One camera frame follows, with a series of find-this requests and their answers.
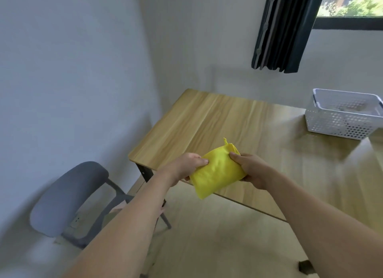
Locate person's left hand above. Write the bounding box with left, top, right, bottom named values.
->
left=163, top=153, right=209, bottom=187

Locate person's right hand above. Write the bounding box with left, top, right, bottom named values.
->
left=229, top=153, right=279, bottom=191

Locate yellow cloth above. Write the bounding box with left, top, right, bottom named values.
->
left=190, top=137, right=248, bottom=201

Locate white perforated plastic basket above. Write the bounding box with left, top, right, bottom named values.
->
left=304, top=88, right=383, bottom=141

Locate person's right forearm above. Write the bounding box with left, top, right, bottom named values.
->
left=263, top=171, right=383, bottom=278

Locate person's left forearm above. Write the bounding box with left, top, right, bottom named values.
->
left=64, top=170, right=180, bottom=278

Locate wooden table with black legs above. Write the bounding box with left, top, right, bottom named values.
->
left=128, top=88, right=383, bottom=225

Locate grey plastic chair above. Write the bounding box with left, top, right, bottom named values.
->
left=29, top=161, right=172, bottom=250

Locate dark grey curtain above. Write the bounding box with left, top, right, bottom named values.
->
left=251, top=0, right=328, bottom=74

